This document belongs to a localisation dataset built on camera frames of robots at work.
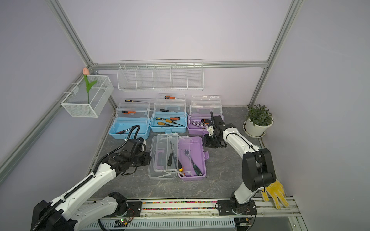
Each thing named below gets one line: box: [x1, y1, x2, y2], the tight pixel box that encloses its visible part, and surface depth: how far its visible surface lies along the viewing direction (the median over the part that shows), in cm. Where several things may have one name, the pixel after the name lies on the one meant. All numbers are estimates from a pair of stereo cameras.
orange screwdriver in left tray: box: [121, 111, 137, 115], surface depth 108 cm
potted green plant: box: [242, 103, 274, 138], surface depth 95 cm
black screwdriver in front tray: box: [167, 143, 174, 167], surface depth 79 cm
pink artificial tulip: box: [82, 67, 98, 104], surface depth 87 cm
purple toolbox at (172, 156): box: [147, 132, 210, 181], surface depth 87 cm
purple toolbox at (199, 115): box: [186, 95, 225, 136], surface depth 111 cm
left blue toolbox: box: [108, 102, 151, 140], surface depth 107 cm
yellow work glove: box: [262, 179, 290, 210], surface depth 77 cm
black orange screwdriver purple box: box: [200, 118, 212, 125], surface depth 111 cm
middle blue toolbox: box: [149, 93, 188, 134], surface depth 113 cm
